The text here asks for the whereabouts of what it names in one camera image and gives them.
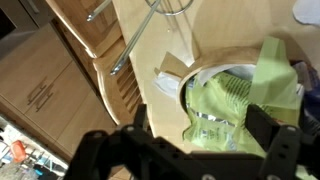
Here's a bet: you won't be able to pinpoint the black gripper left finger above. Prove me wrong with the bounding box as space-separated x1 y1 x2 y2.
63 103 191 180

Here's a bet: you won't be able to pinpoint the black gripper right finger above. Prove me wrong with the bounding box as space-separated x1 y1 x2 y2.
244 103 320 180

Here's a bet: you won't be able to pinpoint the metal wire paper towel holder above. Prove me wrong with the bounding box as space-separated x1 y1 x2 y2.
86 0 194 76

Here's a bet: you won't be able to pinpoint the large blue snack bag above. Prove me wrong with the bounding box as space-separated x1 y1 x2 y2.
289 59 320 123

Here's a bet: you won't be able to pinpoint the wooden slat-back chair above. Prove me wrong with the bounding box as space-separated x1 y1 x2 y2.
92 36 144 126

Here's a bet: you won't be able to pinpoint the wooden base kitchen cabinets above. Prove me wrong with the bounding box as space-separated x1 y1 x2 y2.
0 23 118 164

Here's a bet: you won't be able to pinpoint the granite countertop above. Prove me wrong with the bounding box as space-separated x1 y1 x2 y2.
0 114 71 180

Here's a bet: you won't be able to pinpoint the orange sponge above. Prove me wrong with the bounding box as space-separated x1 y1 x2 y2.
10 139 28 163

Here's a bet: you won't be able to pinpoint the white paper napkin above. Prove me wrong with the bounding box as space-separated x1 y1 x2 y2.
153 71 183 99

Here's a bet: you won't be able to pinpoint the wooden bowl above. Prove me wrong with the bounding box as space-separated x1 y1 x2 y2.
176 0 313 116

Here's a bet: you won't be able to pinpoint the black kitchen stove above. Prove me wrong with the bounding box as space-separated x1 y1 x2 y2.
0 0 56 59

